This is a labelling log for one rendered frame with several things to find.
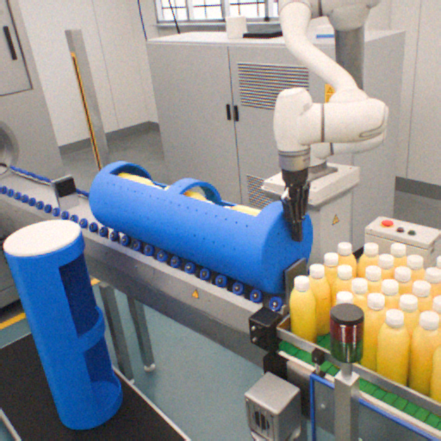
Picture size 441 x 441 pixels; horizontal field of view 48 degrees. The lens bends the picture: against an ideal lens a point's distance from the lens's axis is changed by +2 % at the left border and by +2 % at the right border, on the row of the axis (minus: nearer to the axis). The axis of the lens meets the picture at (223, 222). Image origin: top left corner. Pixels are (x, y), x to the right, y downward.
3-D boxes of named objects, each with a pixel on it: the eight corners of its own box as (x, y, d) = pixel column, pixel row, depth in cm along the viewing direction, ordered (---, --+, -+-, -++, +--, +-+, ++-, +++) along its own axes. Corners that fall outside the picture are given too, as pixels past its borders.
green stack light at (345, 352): (340, 337, 101) (340, 318, 99) (369, 350, 97) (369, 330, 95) (324, 354, 97) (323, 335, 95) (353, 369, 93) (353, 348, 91)
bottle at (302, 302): (319, 336, 141) (318, 279, 133) (313, 352, 136) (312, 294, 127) (295, 332, 144) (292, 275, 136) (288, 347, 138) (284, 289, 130)
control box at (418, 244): (378, 242, 166) (380, 214, 162) (439, 258, 154) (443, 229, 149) (363, 254, 160) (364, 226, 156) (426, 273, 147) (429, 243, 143)
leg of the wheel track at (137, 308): (150, 363, 271) (130, 265, 243) (157, 367, 267) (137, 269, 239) (142, 369, 267) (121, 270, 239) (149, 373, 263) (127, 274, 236)
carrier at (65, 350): (60, 440, 212) (127, 416, 219) (1, 264, 174) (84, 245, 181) (58, 394, 236) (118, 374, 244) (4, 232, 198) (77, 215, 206)
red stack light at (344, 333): (340, 318, 99) (340, 301, 98) (369, 330, 95) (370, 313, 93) (323, 334, 95) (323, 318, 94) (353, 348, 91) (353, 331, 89)
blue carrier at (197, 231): (149, 214, 220) (139, 152, 208) (314, 271, 164) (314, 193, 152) (95, 238, 201) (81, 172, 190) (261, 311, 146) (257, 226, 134)
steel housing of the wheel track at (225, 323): (34, 215, 313) (17, 164, 298) (329, 351, 175) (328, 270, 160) (-12, 233, 295) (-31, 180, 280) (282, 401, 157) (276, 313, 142)
